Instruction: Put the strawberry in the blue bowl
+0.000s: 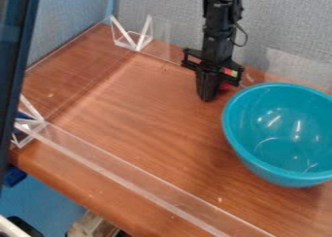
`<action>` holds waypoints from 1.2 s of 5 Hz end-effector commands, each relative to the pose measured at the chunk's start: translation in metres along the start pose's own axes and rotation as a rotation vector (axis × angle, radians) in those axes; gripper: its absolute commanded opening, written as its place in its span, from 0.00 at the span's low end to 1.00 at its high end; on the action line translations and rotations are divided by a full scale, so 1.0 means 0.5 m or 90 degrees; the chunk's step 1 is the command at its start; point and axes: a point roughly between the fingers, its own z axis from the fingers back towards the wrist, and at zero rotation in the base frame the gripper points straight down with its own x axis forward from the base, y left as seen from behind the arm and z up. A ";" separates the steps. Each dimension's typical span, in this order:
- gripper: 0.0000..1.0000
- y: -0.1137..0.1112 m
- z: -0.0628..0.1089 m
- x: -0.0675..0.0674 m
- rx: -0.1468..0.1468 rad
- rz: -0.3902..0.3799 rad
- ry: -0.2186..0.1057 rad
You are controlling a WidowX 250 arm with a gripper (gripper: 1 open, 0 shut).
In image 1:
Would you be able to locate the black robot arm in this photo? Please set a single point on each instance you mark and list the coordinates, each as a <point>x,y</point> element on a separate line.
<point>211,61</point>

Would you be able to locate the grey box under table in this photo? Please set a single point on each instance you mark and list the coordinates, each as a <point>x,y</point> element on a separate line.
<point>93,226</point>

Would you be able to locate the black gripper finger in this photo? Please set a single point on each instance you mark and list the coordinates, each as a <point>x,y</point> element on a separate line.
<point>207,84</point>

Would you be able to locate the clear acrylic barrier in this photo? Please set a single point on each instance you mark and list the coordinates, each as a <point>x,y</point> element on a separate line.
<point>133,147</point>

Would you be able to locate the blue plastic bowl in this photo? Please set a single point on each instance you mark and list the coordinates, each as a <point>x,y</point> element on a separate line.
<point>278,126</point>

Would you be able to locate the white black object under table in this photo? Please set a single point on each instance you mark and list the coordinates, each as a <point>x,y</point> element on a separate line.
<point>15,227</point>

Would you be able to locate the blue clamp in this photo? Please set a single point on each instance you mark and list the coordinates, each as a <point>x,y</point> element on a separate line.
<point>15,175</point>

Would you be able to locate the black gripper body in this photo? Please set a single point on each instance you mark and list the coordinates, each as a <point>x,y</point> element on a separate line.
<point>194,61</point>

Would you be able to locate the red strawberry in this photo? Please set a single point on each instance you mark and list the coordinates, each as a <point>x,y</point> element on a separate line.
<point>225,86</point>

